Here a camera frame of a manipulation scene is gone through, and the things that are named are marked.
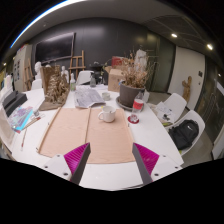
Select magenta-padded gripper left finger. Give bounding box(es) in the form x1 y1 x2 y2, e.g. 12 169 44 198
42 142 92 185

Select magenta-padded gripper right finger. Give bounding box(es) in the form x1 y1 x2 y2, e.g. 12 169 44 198
132 142 183 186

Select clear red-labelled drink bottle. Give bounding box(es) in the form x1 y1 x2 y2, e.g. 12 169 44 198
129 89 145 124

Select beige plywood sheet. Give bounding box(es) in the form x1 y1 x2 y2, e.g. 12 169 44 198
37 106 136 165

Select black backpack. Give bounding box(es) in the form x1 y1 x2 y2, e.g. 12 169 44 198
168 119 200 151

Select flat round red coaster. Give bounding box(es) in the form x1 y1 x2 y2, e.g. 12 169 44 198
127 115 140 125

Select stack of papers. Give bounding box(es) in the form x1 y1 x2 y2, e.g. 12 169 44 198
153 101 176 124

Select white mug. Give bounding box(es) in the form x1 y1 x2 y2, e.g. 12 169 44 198
97 105 117 124

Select grey plant saucer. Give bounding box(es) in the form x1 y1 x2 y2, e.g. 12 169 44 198
115 95 148 112

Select white chair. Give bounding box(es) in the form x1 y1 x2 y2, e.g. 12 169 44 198
151 92 188 126
76 70 95 86
166 109 206 157

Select printed paper sheets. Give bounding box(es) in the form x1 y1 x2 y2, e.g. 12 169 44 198
73 85 106 109

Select dried plant in grey pot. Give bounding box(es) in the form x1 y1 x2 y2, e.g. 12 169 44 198
104 49 156 108

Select colourful flat package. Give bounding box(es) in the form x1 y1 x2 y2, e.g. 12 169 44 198
7 105 34 132

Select small white bowl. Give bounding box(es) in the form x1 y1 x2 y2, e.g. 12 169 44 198
101 91 112 102

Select brown wood carving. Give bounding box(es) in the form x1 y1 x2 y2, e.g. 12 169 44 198
38 64 71 112

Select white bottle with green label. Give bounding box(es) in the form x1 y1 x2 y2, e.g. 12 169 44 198
69 72 77 92

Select grey cone-shaped vessel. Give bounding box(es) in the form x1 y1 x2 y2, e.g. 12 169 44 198
89 73 98 88

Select wooden figure sculpture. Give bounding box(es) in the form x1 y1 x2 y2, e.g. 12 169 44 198
181 75 193 103

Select black box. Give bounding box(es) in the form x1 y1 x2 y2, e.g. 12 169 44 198
1 90 28 118

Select small white figurine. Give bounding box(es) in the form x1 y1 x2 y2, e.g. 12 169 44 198
60 65 70 84

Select cardboard box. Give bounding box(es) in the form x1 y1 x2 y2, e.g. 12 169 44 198
107 68 127 93

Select wooden easel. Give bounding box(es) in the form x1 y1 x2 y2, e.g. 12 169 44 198
68 49 87 79

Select white bust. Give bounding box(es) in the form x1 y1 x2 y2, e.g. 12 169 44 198
34 61 43 81

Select white cabinet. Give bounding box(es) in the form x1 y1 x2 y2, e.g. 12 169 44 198
12 44 34 93

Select long ceiling light strip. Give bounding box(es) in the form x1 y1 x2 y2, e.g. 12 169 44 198
9 0 88 49

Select white pedestal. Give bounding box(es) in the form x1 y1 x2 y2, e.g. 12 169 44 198
142 89 151 104

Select black wall screen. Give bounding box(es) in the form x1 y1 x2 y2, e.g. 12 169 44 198
34 32 76 64

